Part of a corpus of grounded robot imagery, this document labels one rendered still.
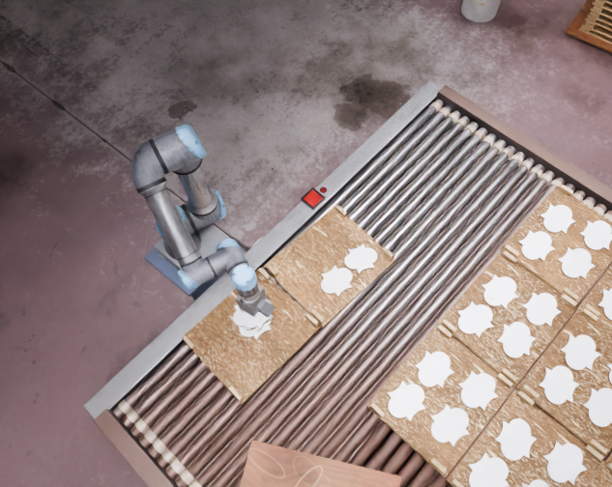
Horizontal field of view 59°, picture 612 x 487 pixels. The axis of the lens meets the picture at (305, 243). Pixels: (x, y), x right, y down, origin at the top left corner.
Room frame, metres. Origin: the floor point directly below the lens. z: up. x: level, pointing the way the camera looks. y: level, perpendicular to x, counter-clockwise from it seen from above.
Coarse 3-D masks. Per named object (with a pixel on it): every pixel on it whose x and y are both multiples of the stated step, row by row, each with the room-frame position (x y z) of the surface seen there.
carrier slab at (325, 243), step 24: (336, 216) 1.09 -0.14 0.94; (312, 240) 0.99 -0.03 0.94; (336, 240) 0.99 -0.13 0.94; (360, 240) 0.98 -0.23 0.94; (288, 264) 0.89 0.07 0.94; (312, 264) 0.89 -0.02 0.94; (336, 264) 0.88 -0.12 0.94; (384, 264) 0.86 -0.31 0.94; (288, 288) 0.79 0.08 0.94; (312, 288) 0.78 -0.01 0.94; (360, 288) 0.77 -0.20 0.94; (336, 312) 0.67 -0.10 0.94
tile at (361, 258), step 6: (360, 246) 0.94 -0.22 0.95; (354, 252) 0.92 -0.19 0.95; (360, 252) 0.92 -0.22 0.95; (366, 252) 0.91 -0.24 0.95; (372, 252) 0.91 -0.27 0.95; (348, 258) 0.89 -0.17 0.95; (354, 258) 0.89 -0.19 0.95; (360, 258) 0.89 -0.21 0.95; (366, 258) 0.89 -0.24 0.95; (372, 258) 0.89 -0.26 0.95; (348, 264) 0.87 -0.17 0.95; (354, 264) 0.87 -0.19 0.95; (360, 264) 0.86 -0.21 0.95; (366, 264) 0.86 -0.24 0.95; (372, 264) 0.86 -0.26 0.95; (354, 270) 0.85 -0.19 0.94; (360, 270) 0.84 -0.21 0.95
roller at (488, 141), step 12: (480, 144) 1.42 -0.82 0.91; (492, 144) 1.42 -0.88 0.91; (468, 156) 1.37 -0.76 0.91; (480, 156) 1.36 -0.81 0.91; (456, 168) 1.30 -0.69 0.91; (468, 168) 1.30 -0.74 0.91; (456, 180) 1.24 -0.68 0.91; (444, 192) 1.18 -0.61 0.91; (432, 204) 1.13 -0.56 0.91; (420, 216) 1.07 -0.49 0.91; (408, 228) 1.02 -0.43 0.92; (396, 240) 0.97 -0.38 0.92; (264, 384) 0.43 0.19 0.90; (252, 396) 0.39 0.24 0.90; (228, 408) 0.35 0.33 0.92; (240, 408) 0.35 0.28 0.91; (216, 420) 0.31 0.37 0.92; (228, 420) 0.31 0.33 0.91; (204, 432) 0.27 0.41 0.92; (216, 432) 0.27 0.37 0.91; (192, 444) 0.23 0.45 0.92; (204, 444) 0.23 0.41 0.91; (180, 456) 0.20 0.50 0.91; (192, 456) 0.19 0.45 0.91; (168, 468) 0.16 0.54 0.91; (180, 468) 0.16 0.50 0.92
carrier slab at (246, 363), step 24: (264, 288) 0.80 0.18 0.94; (216, 312) 0.71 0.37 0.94; (288, 312) 0.69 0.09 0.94; (192, 336) 0.62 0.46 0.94; (216, 336) 0.61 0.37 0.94; (240, 336) 0.61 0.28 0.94; (264, 336) 0.60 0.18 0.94; (288, 336) 0.59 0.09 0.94; (216, 360) 0.52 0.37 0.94; (240, 360) 0.51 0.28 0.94; (264, 360) 0.51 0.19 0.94; (240, 384) 0.43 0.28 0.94
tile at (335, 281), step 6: (336, 270) 0.85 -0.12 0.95; (342, 270) 0.84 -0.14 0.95; (348, 270) 0.84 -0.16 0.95; (324, 276) 0.82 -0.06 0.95; (330, 276) 0.82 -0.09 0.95; (336, 276) 0.82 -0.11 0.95; (342, 276) 0.82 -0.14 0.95; (348, 276) 0.81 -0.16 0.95; (324, 282) 0.80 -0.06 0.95; (330, 282) 0.80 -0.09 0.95; (336, 282) 0.79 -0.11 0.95; (342, 282) 0.79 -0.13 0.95; (348, 282) 0.79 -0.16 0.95; (324, 288) 0.77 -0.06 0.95; (330, 288) 0.77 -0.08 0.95; (336, 288) 0.77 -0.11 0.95; (342, 288) 0.77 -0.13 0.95; (348, 288) 0.77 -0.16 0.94; (330, 294) 0.75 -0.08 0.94; (336, 294) 0.74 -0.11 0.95
